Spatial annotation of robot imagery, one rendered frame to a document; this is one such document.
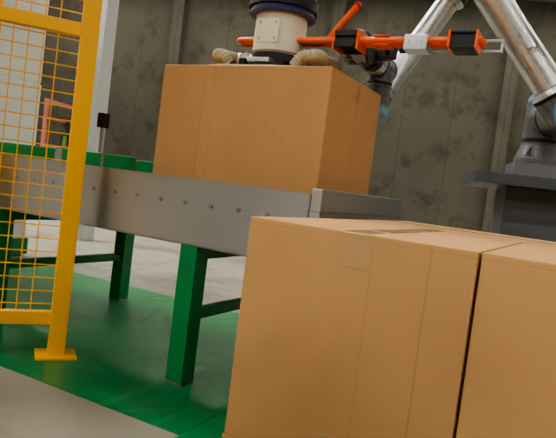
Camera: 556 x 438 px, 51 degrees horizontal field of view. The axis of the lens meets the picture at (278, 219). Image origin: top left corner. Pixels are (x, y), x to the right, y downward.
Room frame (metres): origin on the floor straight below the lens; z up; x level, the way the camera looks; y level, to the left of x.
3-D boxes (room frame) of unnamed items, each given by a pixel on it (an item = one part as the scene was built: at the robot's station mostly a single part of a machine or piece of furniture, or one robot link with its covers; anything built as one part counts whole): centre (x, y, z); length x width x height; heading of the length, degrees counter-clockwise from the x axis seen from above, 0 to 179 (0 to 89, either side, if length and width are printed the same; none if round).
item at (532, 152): (2.28, -0.98, 0.86); 0.19 x 0.19 x 0.10
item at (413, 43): (1.75, -0.35, 1.07); 0.07 x 0.07 x 0.04; 63
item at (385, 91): (2.14, -0.30, 0.96); 0.12 x 0.09 x 0.12; 178
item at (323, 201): (1.78, -0.25, 0.58); 0.70 x 0.03 x 0.06; 152
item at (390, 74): (2.12, -0.30, 1.07); 0.12 x 0.09 x 0.10; 152
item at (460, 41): (1.68, -0.46, 1.08); 0.08 x 0.07 x 0.05; 63
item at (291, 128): (1.94, 0.07, 0.75); 0.60 x 0.40 x 0.40; 61
